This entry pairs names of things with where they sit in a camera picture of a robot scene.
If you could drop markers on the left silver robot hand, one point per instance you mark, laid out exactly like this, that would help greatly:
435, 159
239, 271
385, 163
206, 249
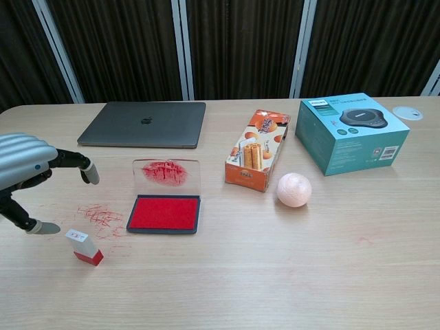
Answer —
20, 161

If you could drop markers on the white red stamp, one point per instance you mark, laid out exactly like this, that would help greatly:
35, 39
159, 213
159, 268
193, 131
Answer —
85, 248

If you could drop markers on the grey apple laptop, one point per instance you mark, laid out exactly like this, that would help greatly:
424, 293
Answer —
146, 124

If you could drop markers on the red ink pad case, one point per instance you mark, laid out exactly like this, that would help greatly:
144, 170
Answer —
165, 203

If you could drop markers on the orange egg roll snack box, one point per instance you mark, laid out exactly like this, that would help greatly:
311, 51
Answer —
258, 151

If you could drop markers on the folding screen partition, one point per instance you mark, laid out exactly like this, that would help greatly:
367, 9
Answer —
240, 48

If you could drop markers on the pink round ball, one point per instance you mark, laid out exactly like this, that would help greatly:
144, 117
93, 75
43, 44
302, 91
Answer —
294, 190

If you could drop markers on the teal speaker product box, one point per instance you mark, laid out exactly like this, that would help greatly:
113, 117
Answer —
350, 134

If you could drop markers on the white round desk grommet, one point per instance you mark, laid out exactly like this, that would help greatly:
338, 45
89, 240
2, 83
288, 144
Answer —
407, 112

